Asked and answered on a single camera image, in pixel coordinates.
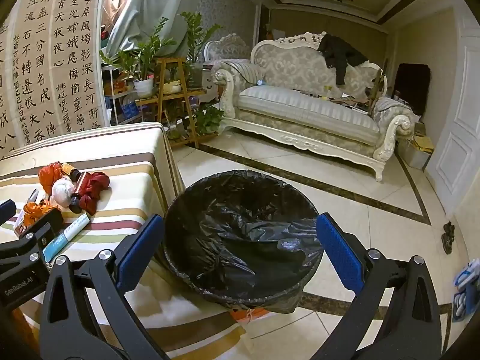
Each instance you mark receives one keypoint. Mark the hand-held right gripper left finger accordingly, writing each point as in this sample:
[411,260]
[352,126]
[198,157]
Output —
[138,247]

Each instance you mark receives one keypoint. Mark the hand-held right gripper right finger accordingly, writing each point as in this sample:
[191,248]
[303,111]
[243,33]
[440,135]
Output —
[339,249]

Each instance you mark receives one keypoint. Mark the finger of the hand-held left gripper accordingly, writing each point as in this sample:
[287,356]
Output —
[7,209]
[50,221]

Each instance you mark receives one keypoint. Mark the orange-red plastic bag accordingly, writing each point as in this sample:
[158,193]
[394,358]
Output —
[50,176]
[35,209]

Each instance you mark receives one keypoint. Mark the long white-blue carton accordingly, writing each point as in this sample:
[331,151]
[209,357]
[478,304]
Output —
[69,236]

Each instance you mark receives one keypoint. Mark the white paper ball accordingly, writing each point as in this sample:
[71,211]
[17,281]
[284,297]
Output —
[62,194]

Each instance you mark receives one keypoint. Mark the brown bottle with red label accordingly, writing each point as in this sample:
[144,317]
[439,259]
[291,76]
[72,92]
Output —
[80,193]

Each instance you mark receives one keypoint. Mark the brown bottle with orange label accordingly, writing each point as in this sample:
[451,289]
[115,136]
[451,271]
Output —
[70,170]

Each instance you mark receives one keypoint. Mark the dark red plastic bag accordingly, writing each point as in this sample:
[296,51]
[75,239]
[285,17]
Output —
[96,191]

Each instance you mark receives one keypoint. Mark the bin with black liner bag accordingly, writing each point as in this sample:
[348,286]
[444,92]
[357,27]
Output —
[240,213]

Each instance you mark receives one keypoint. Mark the striped tablecloth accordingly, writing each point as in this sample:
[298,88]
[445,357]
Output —
[123,165]

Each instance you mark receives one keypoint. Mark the dark brown shoe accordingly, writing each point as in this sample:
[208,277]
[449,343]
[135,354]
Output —
[447,245]
[448,228]

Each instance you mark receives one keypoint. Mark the calligraphy paper sheet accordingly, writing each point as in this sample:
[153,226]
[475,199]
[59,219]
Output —
[5,93]
[80,82]
[37,93]

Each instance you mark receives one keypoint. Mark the cardboard box with yellow papers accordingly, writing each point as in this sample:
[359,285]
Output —
[416,152]

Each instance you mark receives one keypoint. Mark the blue and white slipper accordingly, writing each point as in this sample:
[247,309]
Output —
[463,302]
[468,270]

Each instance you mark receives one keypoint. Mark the blue crate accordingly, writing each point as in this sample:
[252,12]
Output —
[129,110]

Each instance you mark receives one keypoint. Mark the white metal rack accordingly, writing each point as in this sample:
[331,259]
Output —
[108,97]

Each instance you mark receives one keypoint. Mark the trailing green plant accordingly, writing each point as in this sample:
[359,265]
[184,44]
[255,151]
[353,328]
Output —
[210,120]

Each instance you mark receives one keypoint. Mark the white ornate sofa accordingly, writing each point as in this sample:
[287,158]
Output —
[300,105]

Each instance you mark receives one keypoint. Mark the wooden plant stand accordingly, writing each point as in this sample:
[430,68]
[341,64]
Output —
[162,90]

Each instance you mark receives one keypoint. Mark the leafy plant in white pot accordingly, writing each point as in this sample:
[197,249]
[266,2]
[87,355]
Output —
[144,86]

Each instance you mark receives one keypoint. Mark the yellow-green planter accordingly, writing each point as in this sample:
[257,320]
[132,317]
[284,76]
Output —
[171,87]

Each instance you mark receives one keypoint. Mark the brown wooden object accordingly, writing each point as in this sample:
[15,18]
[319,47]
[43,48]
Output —
[377,86]

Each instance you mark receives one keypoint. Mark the white panelled door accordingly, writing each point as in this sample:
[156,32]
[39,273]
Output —
[457,120]

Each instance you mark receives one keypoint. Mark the black jacket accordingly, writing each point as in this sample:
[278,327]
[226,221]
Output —
[339,54]

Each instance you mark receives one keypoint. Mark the tall plant in dark pot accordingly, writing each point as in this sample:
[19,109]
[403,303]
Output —
[195,45]

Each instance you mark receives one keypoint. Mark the white ornate armchair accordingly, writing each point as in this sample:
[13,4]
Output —
[228,47]

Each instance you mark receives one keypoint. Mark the grey-green curtain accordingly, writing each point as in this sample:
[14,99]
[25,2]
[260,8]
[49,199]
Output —
[157,3]

